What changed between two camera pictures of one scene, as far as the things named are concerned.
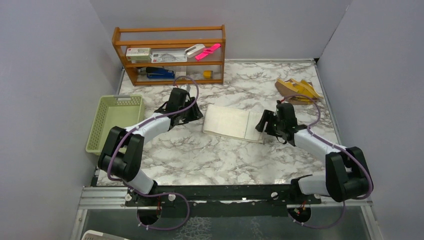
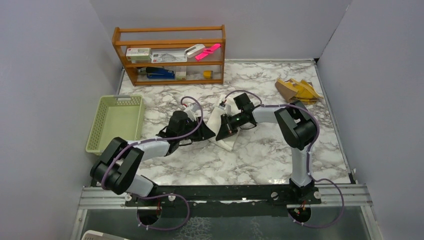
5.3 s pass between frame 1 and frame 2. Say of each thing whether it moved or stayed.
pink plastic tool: stayed
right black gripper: moved
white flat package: stayed
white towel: moved
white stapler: stayed
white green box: stayed
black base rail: stayed
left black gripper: moved
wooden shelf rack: stayed
